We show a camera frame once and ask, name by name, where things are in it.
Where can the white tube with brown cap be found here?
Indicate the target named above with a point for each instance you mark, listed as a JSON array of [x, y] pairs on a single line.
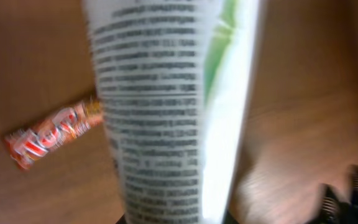
[[174, 81]]

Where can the red Top chocolate bar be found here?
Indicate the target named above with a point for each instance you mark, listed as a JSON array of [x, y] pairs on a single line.
[[30, 144]]

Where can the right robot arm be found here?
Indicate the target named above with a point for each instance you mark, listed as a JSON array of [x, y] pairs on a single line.
[[333, 210]]

